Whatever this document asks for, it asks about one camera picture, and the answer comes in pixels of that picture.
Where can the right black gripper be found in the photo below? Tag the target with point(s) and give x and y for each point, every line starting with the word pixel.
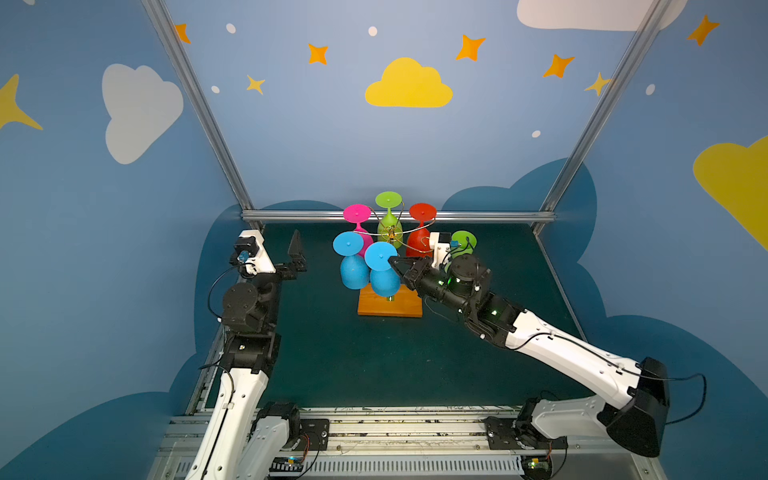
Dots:
pixel 417 276

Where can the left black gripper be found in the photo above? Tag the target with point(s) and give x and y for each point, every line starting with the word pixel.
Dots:
pixel 279 267

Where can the blue wine glass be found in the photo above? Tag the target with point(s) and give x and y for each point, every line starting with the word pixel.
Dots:
pixel 384 280
pixel 355 273

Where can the green wine glass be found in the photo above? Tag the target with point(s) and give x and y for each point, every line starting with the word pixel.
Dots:
pixel 389 227
pixel 462 242

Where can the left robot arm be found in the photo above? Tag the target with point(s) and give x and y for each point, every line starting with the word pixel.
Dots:
pixel 241 440

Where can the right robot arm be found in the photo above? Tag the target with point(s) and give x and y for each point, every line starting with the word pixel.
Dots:
pixel 630 400

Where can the red wine glass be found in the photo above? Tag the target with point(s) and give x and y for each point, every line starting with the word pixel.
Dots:
pixel 418 239

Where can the pink wine glass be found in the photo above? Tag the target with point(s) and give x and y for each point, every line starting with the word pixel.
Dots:
pixel 357 215

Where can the left small circuit board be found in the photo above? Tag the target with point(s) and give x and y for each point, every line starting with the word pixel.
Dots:
pixel 287 467

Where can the small circuit board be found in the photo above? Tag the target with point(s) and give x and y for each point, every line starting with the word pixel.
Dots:
pixel 287 467
pixel 536 468

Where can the right small circuit board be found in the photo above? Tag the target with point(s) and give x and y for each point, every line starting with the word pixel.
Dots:
pixel 536 468

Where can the wooden base wire glass rack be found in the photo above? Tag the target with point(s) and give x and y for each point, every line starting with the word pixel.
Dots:
pixel 405 303

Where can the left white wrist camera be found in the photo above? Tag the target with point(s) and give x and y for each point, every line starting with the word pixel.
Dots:
pixel 250 257

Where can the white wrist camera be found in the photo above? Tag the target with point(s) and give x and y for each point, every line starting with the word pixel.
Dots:
pixel 250 257
pixel 441 244

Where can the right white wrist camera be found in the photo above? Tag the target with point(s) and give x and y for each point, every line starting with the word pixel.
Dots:
pixel 441 244

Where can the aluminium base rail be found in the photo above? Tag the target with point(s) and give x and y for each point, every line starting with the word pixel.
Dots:
pixel 450 443

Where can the left aluminium frame post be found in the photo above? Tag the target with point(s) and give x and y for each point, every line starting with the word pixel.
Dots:
pixel 161 20

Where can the aluminium frame post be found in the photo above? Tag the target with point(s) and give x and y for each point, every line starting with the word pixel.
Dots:
pixel 642 40
pixel 161 20

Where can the right aluminium frame post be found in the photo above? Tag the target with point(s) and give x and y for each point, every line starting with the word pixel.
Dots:
pixel 642 40

